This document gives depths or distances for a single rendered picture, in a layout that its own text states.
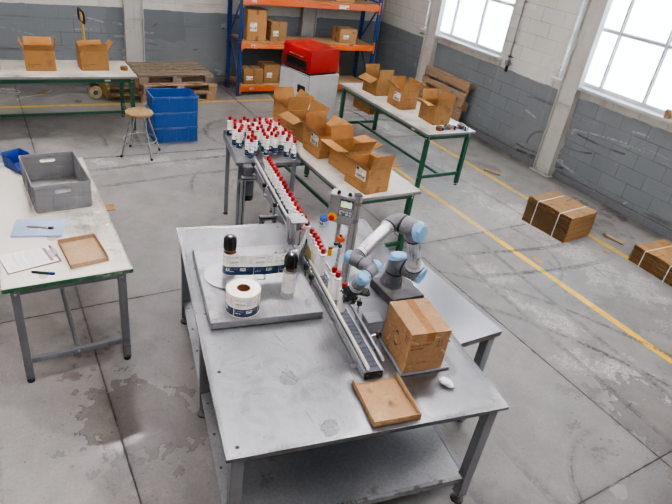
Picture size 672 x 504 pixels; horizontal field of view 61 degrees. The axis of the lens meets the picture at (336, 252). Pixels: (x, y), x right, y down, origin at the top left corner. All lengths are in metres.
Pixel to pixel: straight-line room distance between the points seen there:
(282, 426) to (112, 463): 1.32
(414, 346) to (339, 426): 0.59
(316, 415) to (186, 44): 8.72
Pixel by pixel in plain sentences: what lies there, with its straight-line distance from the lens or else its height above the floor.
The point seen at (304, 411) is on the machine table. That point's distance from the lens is 2.90.
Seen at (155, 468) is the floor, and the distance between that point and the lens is 3.75.
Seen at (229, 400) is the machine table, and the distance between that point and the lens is 2.93.
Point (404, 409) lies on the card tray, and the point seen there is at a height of 0.83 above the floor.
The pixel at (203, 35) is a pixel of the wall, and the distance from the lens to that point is 10.88.
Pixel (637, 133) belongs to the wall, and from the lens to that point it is 8.41.
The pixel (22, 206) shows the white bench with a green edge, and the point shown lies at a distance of 4.78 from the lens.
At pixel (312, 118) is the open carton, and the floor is 1.09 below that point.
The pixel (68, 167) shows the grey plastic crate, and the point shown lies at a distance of 5.17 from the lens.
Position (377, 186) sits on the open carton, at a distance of 5.28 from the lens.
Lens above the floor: 2.94
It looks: 31 degrees down
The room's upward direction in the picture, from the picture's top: 9 degrees clockwise
